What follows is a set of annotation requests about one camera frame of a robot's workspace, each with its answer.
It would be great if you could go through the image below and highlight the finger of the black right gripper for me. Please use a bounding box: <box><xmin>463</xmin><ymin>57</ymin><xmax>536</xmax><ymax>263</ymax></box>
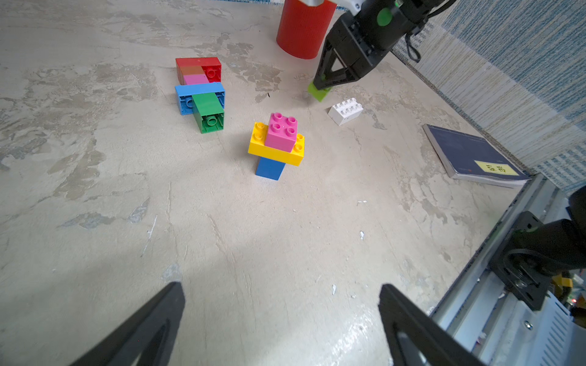
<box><xmin>313</xmin><ymin>41</ymin><xmax>337</xmax><ymax>90</ymax></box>
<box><xmin>320</xmin><ymin>66</ymin><xmax>366</xmax><ymax>89</ymax></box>

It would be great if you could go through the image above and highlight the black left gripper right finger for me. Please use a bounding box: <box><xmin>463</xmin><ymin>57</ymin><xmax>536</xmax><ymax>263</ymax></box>
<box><xmin>378</xmin><ymin>284</ymin><xmax>482</xmax><ymax>365</ymax></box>

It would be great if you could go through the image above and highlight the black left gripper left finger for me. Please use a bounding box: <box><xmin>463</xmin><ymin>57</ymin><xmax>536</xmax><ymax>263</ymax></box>
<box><xmin>73</xmin><ymin>282</ymin><xmax>186</xmax><ymax>365</ymax></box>

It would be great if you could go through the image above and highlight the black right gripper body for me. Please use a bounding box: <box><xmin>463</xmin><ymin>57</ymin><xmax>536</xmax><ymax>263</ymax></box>
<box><xmin>326</xmin><ymin>10</ymin><xmax>394</xmax><ymax>75</ymax></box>

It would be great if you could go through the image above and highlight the lime green lego brick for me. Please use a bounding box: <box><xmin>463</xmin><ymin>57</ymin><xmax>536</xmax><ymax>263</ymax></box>
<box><xmin>308</xmin><ymin>82</ymin><xmax>332</xmax><ymax>102</ymax></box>

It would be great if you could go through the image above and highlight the pink lego brick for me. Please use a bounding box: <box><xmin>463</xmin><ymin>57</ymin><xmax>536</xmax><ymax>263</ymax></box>
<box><xmin>265</xmin><ymin>112</ymin><xmax>298</xmax><ymax>153</ymax></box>

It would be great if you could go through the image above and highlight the yellow lego brick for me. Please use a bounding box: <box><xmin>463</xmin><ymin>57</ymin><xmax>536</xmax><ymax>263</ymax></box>
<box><xmin>248</xmin><ymin>122</ymin><xmax>305</xmax><ymax>166</ymax></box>

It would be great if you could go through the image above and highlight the red lego brick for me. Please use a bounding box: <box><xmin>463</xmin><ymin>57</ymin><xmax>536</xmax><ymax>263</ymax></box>
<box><xmin>175</xmin><ymin>57</ymin><xmax>222</xmax><ymax>85</ymax></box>

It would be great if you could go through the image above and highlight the dark blue lego brick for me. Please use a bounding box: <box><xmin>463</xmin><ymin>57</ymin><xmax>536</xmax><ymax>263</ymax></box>
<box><xmin>256</xmin><ymin>157</ymin><xmax>286</xmax><ymax>181</ymax></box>

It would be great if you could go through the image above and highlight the magenta lego brick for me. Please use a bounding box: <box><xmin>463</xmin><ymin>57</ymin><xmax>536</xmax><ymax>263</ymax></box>
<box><xmin>182</xmin><ymin>74</ymin><xmax>209</xmax><ymax>85</ymax></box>

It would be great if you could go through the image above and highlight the orange lego brick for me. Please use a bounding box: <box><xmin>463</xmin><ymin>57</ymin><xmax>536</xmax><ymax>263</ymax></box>
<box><xmin>179</xmin><ymin>66</ymin><xmax>205</xmax><ymax>76</ymax></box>

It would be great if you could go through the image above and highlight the light blue lego brick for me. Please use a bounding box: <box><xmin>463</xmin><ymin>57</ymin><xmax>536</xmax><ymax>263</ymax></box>
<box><xmin>175</xmin><ymin>82</ymin><xmax>225</xmax><ymax>115</ymax></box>

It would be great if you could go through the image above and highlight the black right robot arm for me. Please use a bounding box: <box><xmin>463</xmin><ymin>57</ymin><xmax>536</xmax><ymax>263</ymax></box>
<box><xmin>312</xmin><ymin>0</ymin><xmax>455</xmax><ymax>91</ymax></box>

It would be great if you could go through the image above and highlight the white lego brick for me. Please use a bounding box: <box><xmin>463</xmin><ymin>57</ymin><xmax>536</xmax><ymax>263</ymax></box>
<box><xmin>328</xmin><ymin>98</ymin><xmax>363</xmax><ymax>126</ymax></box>

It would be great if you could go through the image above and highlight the red pen cup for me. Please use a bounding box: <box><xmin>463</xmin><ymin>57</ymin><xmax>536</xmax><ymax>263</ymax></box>
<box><xmin>276</xmin><ymin>0</ymin><xmax>337</xmax><ymax>59</ymax></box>

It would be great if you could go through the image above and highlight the dark blue notebook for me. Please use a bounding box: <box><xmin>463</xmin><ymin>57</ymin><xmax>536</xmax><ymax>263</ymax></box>
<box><xmin>423</xmin><ymin>124</ymin><xmax>530</xmax><ymax>188</ymax></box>

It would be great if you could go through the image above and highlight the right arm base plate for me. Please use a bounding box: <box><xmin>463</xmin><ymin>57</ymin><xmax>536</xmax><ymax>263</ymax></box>
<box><xmin>487</xmin><ymin>210</ymin><xmax>586</xmax><ymax>312</ymax></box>

